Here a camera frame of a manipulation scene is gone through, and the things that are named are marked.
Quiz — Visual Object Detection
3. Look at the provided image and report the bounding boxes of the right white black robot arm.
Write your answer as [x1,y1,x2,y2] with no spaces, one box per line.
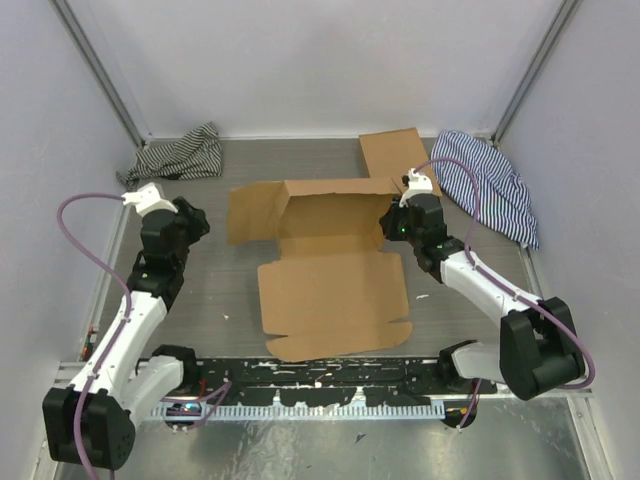
[379,194,595,400]

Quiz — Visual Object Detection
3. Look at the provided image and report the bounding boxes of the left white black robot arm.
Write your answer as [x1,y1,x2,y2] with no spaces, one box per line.
[42,194,210,478]

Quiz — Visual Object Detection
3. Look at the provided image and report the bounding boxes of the folded brown cardboard box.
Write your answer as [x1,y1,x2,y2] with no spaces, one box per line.
[357,127,429,194]

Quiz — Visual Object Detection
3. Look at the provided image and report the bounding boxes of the blue white striped cloth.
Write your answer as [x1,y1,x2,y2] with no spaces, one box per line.
[431,130,539,249]

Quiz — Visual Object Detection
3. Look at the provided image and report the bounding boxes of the grey striped cloth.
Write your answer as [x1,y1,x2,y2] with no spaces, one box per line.
[116,122,223,191]

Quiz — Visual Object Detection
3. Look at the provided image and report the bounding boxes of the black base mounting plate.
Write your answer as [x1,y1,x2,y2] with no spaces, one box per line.
[167,357,476,408]

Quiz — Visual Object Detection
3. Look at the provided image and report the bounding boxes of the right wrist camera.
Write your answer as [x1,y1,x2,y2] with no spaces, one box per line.
[398,168,433,208]

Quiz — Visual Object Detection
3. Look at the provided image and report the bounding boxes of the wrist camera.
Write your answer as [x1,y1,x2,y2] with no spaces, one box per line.
[398,168,433,208]
[121,182,178,217]

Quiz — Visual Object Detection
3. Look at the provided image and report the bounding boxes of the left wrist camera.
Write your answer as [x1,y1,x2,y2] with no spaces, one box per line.
[121,182,178,217]

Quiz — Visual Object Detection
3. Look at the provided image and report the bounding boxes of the aluminium rail frame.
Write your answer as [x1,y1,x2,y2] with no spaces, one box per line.
[48,357,595,401]

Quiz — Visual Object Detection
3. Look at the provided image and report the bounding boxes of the perforated cable duct strip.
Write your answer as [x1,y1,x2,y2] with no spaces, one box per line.
[149,402,446,421]

